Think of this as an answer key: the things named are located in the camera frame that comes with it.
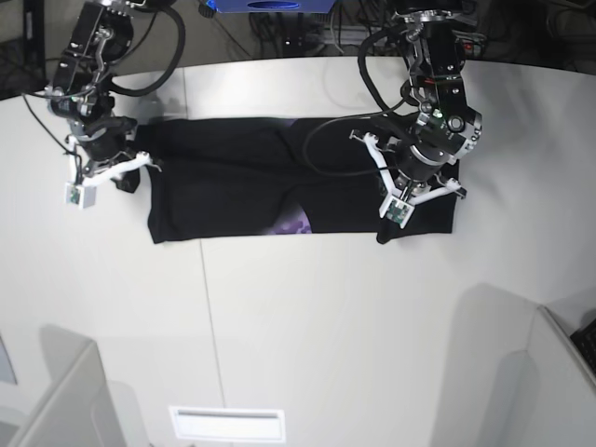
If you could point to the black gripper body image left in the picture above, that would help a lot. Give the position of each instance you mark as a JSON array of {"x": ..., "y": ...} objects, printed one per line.
[{"x": 95, "y": 142}]

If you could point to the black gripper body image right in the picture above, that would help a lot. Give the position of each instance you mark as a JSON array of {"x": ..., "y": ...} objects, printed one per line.
[{"x": 417, "y": 170}]

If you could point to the black T-shirt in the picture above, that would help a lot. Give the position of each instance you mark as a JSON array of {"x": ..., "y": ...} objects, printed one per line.
[{"x": 243, "y": 177}]

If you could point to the black cabinet edge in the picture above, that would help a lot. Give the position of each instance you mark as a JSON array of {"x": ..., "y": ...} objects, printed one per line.
[{"x": 33, "y": 39}]

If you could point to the white power strip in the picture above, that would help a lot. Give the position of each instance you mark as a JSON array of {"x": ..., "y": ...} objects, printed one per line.
[{"x": 353, "y": 35}]

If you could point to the blue box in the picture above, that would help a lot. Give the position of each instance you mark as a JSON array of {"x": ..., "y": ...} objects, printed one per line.
[{"x": 282, "y": 6}]

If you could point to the black keyboard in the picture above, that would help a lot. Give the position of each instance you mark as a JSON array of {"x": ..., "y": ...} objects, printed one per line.
[{"x": 585, "y": 342}]

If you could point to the white partition panel right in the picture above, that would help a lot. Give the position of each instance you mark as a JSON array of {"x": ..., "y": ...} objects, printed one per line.
[{"x": 564, "y": 412}]

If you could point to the white partition panel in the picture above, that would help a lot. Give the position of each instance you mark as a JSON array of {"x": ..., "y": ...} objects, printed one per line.
[
  {"x": 564, "y": 412},
  {"x": 77, "y": 408}
]

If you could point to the white partition panel left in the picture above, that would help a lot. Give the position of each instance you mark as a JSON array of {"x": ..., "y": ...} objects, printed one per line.
[{"x": 77, "y": 408}]

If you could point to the white table slot plate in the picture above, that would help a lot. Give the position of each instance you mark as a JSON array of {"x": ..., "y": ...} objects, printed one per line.
[{"x": 229, "y": 425}]

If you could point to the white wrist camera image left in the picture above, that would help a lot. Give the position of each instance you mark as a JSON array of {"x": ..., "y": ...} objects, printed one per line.
[{"x": 81, "y": 189}]

